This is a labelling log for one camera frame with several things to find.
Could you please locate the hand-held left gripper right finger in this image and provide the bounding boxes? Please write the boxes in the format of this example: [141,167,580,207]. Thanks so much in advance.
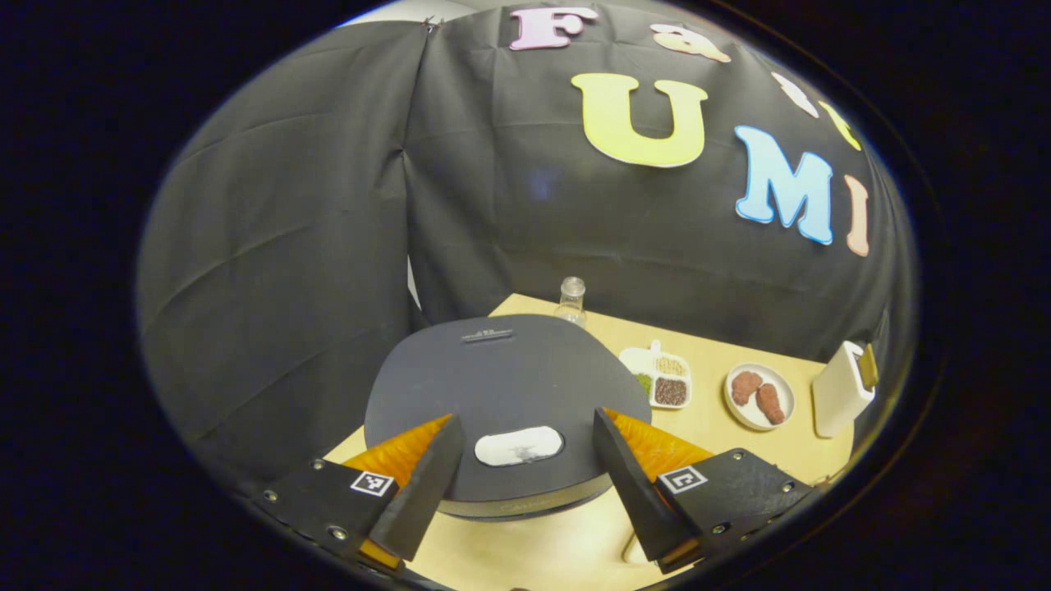
[592,408,815,574]

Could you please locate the white divided grain dish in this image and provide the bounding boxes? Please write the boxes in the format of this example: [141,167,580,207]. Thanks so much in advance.
[618,340,693,410]

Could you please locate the brown meat piece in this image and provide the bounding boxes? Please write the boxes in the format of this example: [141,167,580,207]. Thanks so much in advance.
[730,370,764,407]
[755,383,786,426]

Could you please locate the white chopstick holder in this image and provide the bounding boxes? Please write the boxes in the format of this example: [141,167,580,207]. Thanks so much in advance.
[811,340,879,439]

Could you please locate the dark grey rice cooker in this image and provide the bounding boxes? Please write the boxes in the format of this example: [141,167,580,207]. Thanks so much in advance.
[364,314,654,522]

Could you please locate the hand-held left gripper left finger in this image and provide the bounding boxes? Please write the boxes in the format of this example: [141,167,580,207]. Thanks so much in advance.
[250,414,466,571]

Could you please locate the small clear glass bottle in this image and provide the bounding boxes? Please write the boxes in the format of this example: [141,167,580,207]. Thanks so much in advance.
[553,277,589,329]

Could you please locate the black backdrop cloth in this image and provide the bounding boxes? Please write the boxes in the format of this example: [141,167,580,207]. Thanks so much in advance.
[135,0,919,493]

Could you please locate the round white plate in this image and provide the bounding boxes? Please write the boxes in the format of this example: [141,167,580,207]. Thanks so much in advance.
[723,362,796,432]

